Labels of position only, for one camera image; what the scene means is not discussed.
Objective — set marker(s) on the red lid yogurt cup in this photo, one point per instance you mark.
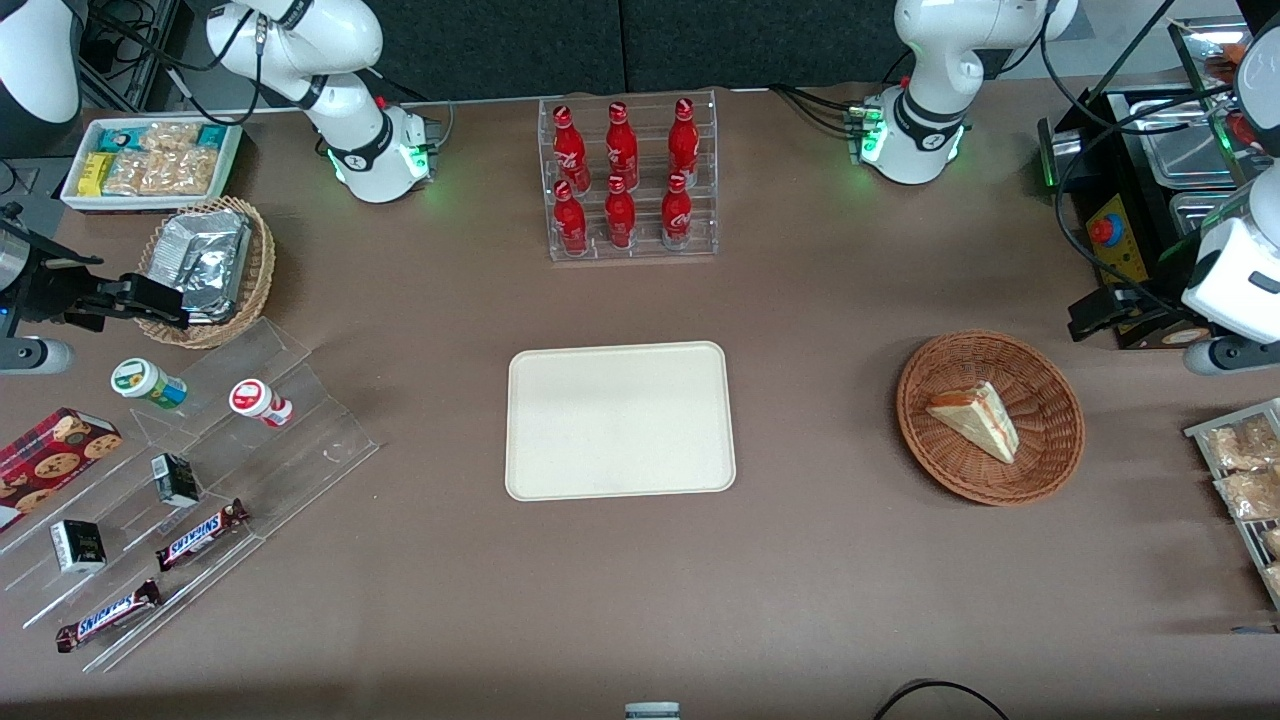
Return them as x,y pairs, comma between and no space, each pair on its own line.
255,400

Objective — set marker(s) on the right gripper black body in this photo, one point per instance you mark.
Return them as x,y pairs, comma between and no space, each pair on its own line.
46,288

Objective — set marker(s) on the red cola bottle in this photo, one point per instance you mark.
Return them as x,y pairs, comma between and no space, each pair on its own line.
676,215
570,150
571,225
620,218
622,148
684,145

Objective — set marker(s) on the green lid yogurt cup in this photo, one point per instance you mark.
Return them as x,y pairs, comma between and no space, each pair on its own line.
145,382

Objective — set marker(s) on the grey metal snack tray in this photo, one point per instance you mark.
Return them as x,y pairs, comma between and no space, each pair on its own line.
1197,432

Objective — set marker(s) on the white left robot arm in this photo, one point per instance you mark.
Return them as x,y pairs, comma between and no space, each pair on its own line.
925,60

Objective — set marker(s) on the stacked aluminium foil containers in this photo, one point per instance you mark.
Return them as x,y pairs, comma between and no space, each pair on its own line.
205,265

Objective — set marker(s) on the clear acrylic stepped display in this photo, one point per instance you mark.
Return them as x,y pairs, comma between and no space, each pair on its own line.
300,440

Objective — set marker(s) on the clear bag of crackers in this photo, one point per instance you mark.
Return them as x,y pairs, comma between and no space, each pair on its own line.
1250,495
1272,542
1240,445
1274,580

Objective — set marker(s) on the red plaid cookie box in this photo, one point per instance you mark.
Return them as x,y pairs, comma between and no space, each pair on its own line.
50,465

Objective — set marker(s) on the yellow control box red button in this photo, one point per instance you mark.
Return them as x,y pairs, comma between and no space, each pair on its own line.
1125,255

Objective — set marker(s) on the brown round wicker basket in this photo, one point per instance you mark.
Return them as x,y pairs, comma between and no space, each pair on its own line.
940,470

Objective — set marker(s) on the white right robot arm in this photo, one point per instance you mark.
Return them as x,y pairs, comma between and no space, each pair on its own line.
350,110

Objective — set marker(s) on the clear acrylic bottle rack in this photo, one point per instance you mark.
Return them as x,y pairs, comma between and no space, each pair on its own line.
650,150

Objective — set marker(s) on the yellow snack bar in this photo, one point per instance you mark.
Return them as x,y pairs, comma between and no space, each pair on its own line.
96,174

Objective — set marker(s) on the teal snack packet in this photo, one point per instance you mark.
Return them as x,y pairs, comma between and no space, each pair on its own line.
211,136
118,139

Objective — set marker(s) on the small black drink carton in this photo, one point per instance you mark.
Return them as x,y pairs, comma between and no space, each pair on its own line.
176,480
78,546

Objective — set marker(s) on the light tan wicker basket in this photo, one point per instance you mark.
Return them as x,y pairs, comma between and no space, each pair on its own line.
262,260

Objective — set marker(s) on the white rectangular snack tray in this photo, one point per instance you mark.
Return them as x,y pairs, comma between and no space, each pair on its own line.
70,195

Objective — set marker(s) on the Snickers chocolate bar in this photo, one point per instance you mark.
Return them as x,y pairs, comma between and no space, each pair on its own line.
108,615
200,535

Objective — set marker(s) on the triangle sandwich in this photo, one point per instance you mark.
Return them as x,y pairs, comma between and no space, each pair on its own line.
980,418

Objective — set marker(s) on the clear granola snack packet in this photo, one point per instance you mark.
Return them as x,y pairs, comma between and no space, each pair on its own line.
127,175
170,137
180,172

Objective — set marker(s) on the cream plastic tray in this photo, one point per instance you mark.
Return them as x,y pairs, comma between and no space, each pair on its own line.
620,420

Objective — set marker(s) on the black food warmer machine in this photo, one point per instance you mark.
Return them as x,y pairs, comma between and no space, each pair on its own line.
1115,140

